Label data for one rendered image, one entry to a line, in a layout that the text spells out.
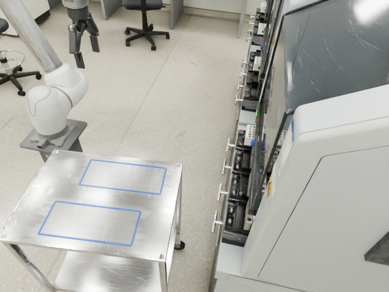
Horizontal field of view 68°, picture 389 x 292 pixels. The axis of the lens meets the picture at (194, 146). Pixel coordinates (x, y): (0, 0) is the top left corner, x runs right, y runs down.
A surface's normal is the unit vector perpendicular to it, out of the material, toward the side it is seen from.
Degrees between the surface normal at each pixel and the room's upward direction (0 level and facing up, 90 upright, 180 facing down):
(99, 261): 0
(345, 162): 90
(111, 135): 0
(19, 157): 0
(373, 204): 90
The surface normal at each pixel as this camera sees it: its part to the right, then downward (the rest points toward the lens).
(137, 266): 0.05, -0.69
